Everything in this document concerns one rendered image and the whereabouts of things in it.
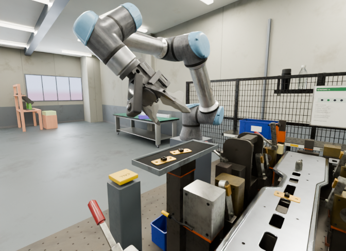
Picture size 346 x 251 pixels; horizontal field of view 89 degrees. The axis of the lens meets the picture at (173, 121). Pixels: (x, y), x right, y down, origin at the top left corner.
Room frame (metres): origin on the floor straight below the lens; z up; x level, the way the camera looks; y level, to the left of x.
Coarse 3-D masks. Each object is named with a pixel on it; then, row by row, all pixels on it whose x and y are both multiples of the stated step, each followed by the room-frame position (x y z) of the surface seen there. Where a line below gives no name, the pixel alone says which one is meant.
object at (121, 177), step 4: (116, 172) 0.49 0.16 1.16; (120, 172) 0.49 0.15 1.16; (124, 172) 0.49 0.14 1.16; (128, 172) 0.49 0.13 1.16; (132, 172) 0.49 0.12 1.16; (112, 176) 0.46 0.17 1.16; (116, 176) 0.46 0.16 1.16; (120, 176) 0.46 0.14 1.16; (124, 176) 0.46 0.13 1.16; (128, 176) 0.46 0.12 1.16; (132, 176) 0.46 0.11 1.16; (136, 176) 0.47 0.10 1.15; (112, 180) 0.46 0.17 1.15; (116, 180) 0.44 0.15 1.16; (120, 180) 0.44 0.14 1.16; (124, 180) 0.44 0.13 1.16; (128, 180) 0.45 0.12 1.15; (120, 184) 0.43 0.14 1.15
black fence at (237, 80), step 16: (224, 80) 1.88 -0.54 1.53; (240, 80) 1.77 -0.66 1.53; (256, 80) 1.68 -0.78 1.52; (288, 80) 1.52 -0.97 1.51; (320, 80) 1.37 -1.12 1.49; (224, 112) 1.89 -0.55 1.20; (256, 112) 1.67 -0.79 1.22; (272, 112) 1.58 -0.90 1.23; (304, 128) 1.42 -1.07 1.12; (336, 128) 1.29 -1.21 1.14
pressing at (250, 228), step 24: (288, 168) 0.89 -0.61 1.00; (312, 168) 0.89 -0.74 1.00; (264, 192) 0.65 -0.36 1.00; (312, 192) 0.65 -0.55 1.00; (240, 216) 0.51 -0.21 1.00; (264, 216) 0.51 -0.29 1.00; (288, 216) 0.51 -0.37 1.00; (312, 216) 0.52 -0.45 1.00; (240, 240) 0.42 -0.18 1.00; (288, 240) 0.42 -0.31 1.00; (312, 240) 0.42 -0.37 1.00
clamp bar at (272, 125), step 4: (268, 124) 1.09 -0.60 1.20; (272, 124) 1.06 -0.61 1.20; (276, 124) 1.06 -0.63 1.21; (272, 128) 1.06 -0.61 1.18; (272, 132) 1.06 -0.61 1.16; (272, 136) 1.06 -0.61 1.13; (272, 140) 1.06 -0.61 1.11; (276, 140) 1.07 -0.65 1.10; (272, 144) 1.06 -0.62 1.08; (276, 144) 1.07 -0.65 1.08
